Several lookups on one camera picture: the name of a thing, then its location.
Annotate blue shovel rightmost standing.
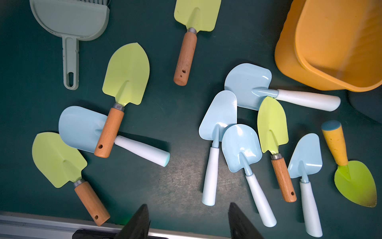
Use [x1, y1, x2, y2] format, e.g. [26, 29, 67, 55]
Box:
[287, 133, 323, 238]

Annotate blue shovel lying sideways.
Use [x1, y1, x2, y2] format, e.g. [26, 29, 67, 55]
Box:
[224, 63, 341, 112]

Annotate green shovel wooden handle back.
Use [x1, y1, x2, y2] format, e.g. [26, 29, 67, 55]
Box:
[174, 0, 221, 86]

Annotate blue shovel standing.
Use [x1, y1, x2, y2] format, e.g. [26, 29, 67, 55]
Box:
[287, 133, 323, 238]
[222, 124, 277, 228]
[199, 90, 237, 206]

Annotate green dustpan brush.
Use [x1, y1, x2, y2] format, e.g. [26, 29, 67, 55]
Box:
[29, 0, 109, 90]

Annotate aluminium front rail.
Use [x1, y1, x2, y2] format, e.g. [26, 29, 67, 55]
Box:
[1, 211, 220, 239]

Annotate blue-grey storage box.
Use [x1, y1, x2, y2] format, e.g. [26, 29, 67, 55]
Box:
[348, 86, 382, 123]

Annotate yellow storage box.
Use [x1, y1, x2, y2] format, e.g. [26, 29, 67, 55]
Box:
[275, 1, 382, 92]

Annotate green shovel wooden handle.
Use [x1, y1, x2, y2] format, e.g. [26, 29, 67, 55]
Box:
[257, 97, 296, 203]
[94, 42, 150, 158]
[174, 0, 221, 86]

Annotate blue shovel front left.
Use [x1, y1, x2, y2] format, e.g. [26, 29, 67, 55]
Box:
[59, 106, 170, 167]

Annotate green shovel front left corner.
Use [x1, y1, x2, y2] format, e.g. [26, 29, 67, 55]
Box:
[32, 132, 110, 226]

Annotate green trowel yellow handle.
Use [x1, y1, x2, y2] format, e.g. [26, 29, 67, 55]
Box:
[321, 120, 377, 208]

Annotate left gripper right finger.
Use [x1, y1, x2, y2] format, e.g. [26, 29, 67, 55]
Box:
[228, 202, 264, 239]

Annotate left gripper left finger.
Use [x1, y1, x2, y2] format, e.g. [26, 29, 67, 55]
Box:
[115, 204, 149, 239]

